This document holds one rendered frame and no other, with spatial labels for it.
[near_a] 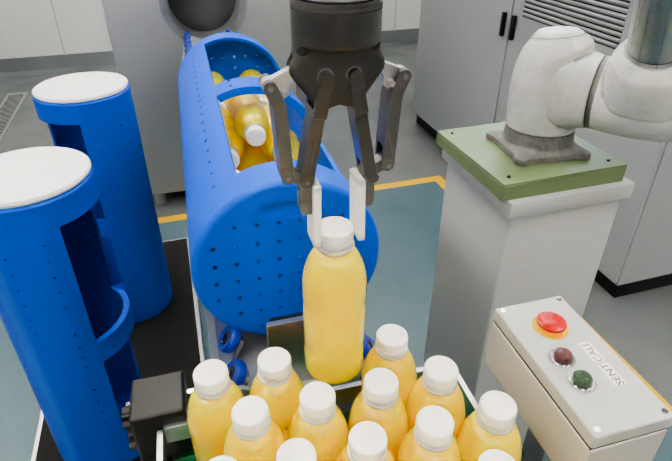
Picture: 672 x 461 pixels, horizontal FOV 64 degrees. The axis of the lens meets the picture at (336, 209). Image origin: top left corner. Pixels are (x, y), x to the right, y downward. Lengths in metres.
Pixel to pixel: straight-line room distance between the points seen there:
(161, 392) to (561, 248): 0.95
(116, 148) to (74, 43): 4.18
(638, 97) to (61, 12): 5.34
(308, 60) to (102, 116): 1.37
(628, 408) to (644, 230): 1.88
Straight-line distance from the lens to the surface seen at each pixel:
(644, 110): 1.19
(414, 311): 2.36
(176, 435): 0.78
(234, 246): 0.77
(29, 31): 6.00
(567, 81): 1.22
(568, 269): 1.43
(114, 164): 1.84
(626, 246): 2.52
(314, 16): 0.43
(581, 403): 0.66
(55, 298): 1.35
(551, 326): 0.72
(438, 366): 0.65
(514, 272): 1.33
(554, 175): 1.24
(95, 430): 1.66
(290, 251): 0.78
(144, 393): 0.79
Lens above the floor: 1.58
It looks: 32 degrees down
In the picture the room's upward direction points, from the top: straight up
